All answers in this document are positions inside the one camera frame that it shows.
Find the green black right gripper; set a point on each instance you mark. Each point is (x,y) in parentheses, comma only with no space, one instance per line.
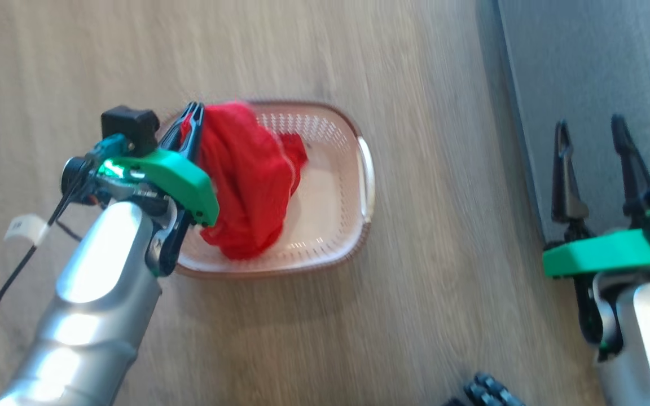
(613,252)

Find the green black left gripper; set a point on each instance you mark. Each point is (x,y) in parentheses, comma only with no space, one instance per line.
(178,177)

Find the red printed jersey clothing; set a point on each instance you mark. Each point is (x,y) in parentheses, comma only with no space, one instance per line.
(246,180)

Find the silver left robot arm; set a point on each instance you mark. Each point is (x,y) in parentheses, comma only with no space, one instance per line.
(93,293)

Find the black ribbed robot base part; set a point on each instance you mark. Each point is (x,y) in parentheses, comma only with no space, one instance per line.
(486,392)

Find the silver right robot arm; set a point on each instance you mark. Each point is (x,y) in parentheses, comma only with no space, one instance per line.
(646,338)

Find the grey fabric sofa seat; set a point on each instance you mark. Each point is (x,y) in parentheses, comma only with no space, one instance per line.
(596,67)

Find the pink perforated plastic laundry basket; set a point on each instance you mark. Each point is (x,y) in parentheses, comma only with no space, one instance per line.
(330,208)

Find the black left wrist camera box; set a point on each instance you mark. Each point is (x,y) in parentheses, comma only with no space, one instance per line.
(130,127)

